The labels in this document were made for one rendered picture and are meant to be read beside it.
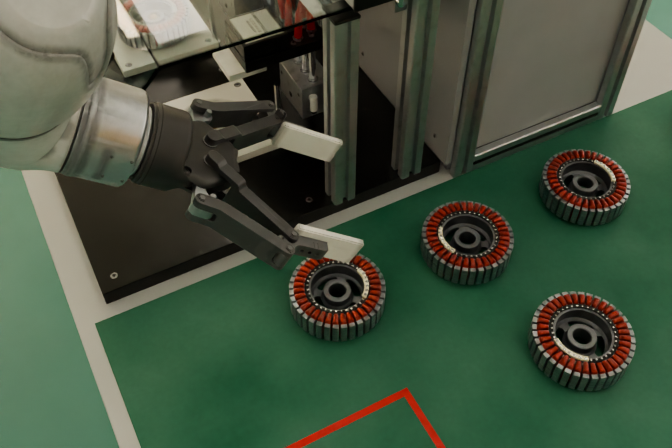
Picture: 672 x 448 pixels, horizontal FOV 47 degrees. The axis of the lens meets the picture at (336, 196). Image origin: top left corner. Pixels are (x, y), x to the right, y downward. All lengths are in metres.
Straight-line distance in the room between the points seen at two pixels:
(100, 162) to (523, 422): 0.51
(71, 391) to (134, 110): 1.21
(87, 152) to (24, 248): 1.43
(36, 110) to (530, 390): 0.60
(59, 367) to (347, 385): 1.07
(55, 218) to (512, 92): 0.62
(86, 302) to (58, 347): 0.90
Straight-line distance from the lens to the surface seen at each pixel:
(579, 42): 1.08
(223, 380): 0.89
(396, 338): 0.91
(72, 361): 1.85
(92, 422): 1.77
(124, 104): 0.67
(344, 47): 0.85
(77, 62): 0.48
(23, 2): 0.47
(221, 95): 1.15
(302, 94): 1.09
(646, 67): 1.34
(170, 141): 0.68
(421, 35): 0.89
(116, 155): 0.67
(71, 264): 1.03
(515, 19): 0.97
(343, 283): 0.92
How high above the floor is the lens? 1.53
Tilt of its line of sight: 48 degrees down
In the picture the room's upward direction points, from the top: straight up
